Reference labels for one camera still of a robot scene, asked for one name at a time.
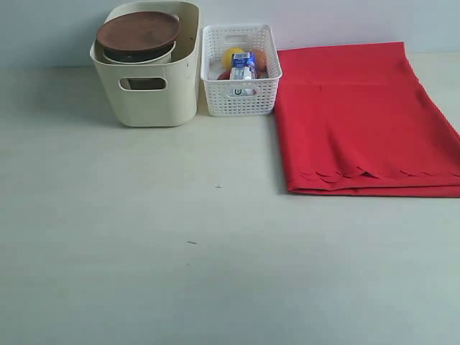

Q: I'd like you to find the red sausage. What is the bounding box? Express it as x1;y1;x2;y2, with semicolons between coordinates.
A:
218;70;231;80

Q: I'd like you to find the blue white milk carton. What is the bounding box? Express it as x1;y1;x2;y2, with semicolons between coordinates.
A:
229;51;258;97

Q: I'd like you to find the brown egg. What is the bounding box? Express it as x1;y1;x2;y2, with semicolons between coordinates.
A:
252;49;267;72

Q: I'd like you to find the red tablecloth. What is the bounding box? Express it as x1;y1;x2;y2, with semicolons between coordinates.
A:
275;42;459;198

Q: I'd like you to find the white ceramic bowl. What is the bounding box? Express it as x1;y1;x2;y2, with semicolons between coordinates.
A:
102;42;176;65

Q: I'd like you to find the round wooden plate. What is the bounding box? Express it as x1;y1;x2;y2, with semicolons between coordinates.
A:
96;11;181;52

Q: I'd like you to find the white perforated plastic basket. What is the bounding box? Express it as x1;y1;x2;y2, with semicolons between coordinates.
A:
201;24;282;117

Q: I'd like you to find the large cream plastic bin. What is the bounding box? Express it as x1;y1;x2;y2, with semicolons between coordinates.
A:
89;1;201;127

